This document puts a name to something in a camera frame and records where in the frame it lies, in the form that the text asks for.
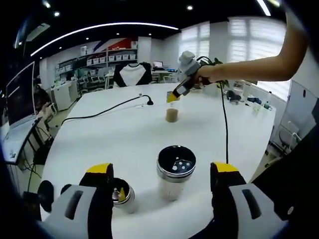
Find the ceiling light strip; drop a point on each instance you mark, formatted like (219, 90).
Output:
(104, 27)
(263, 7)

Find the small clear plastic bottle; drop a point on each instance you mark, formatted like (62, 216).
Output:
(256, 107)

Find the shelf with white bins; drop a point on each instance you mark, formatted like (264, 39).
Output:
(109, 57)

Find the person's right hand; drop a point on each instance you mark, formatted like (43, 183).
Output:
(210, 74)

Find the green potted plant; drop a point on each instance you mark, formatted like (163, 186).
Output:
(219, 66)

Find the tall seasoning bottle beige powder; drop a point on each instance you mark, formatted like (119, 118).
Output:
(174, 179)

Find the black chair back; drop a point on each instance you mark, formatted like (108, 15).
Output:
(46, 196)

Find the small computer monitor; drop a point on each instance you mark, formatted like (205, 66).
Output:
(158, 65)

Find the tall seasoning bottle brown powder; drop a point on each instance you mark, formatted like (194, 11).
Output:
(172, 114)

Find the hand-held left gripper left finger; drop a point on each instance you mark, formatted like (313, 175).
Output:
(99, 211)

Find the person's dark clothing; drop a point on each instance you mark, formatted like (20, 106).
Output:
(294, 179)

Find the white office chair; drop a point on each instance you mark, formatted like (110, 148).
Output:
(286, 137)

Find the grey plush toy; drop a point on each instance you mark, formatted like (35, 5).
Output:
(234, 95)

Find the black and white shirt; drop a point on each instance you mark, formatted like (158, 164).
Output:
(132, 74)

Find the small seasoning bottle white powder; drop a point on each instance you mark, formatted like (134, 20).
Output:
(125, 196)

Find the window with white blinds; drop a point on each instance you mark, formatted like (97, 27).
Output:
(249, 39)

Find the ceiling air conditioner unit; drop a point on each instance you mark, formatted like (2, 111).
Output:
(37, 32)

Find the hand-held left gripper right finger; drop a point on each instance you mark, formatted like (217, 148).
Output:
(226, 214)

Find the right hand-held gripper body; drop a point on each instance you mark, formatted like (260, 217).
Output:
(188, 63)

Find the white laptop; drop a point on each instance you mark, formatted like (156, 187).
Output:
(20, 99)

